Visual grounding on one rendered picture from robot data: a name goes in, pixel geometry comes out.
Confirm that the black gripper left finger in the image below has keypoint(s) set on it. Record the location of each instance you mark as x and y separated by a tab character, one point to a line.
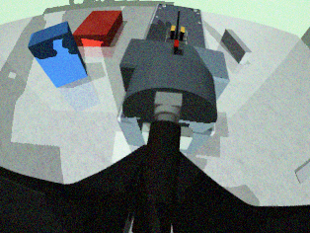
102	203

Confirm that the red block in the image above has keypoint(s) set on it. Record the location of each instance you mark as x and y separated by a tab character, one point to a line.
99	29

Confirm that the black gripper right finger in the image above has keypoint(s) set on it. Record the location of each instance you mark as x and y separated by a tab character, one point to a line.
203	206

